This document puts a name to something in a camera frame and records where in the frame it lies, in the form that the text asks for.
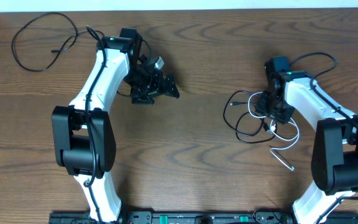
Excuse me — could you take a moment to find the white USB cable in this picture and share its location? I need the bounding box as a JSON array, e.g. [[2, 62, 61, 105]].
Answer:
[[247, 91, 300, 172]]

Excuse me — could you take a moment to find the black USB cable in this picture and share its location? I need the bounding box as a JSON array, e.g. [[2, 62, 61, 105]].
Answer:
[[11, 12, 105, 73]]

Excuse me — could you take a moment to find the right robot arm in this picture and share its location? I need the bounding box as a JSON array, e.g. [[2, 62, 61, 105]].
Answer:
[[255, 57, 358, 223]]

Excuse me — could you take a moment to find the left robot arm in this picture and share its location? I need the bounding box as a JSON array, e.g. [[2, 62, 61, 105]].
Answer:
[[52, 26, 180, 223]]

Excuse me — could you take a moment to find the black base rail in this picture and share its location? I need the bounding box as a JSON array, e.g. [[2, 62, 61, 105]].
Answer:
[[48, 210, 358, 224]]

